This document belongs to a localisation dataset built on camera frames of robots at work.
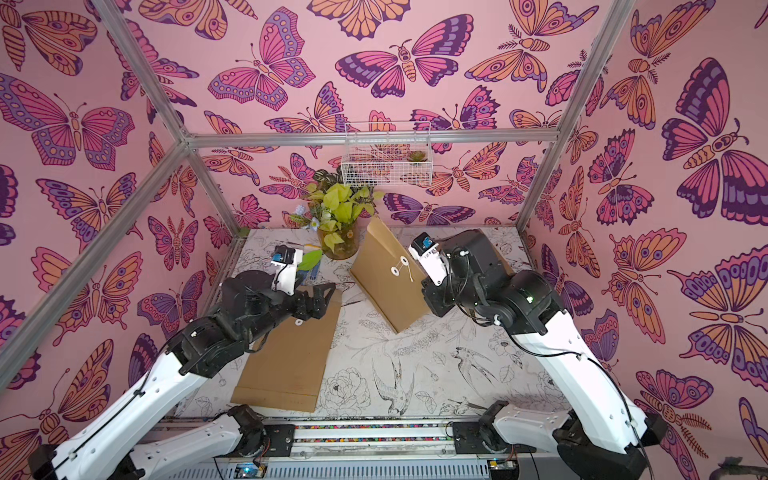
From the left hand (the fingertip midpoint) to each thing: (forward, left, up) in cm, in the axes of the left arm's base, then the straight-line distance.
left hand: (323, 279), depth 66 cm
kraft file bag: (+3, -15, -2) cm, 15 cm away
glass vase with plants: (+37, +4, -13) cm, 40 cm away
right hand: (-2, -23, +3) cm, 23 cm away
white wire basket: (+47, -14, +2) cm, 49 cm away
